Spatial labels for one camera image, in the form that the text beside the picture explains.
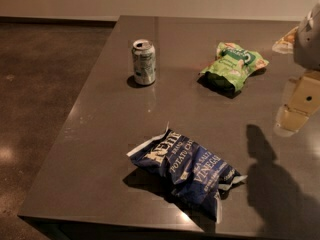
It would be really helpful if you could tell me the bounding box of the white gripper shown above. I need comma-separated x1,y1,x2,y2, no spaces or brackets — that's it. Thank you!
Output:
274,2,320,137

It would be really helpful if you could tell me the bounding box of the green rice chip bag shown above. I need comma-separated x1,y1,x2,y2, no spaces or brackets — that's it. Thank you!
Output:
200,42,269,93

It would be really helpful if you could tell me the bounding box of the orange snack bag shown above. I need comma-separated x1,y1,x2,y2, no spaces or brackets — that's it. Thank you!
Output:
272,27,298,54

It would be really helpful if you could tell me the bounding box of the blue potato chip bag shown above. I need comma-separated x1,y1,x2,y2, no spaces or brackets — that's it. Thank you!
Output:
127,127,247,223

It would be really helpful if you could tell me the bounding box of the silver green soda can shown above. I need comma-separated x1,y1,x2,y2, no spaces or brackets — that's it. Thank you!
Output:
132,39,156,86

